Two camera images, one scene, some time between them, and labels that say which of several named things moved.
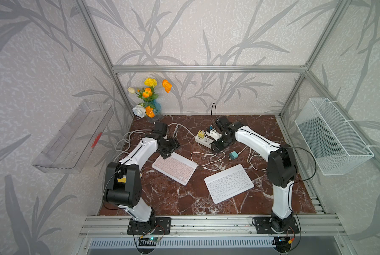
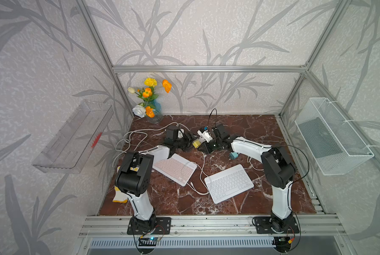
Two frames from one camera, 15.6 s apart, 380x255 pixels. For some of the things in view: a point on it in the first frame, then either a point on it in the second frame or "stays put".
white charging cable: x=250 y=160 stays put
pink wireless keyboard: x=176 y=167 stays put
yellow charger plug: x=200 y=134 -> x=196 y=143
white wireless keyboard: x=227 y=184 stays put
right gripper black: x=215 y=148 -> x=205 y=148
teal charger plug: x=233 y=155 stays put
